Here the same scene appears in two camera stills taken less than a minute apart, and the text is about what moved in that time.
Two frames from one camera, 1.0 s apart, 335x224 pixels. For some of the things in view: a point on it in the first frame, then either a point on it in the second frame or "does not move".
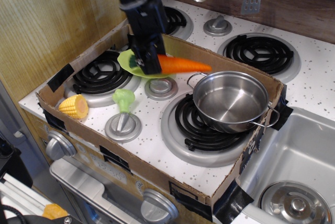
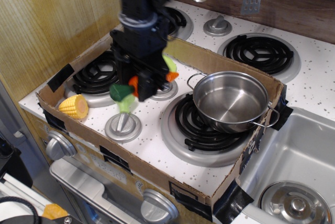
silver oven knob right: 155,206 does not move
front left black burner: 103,74 does not move
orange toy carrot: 170,64 → 118,92
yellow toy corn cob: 75,106 does not move
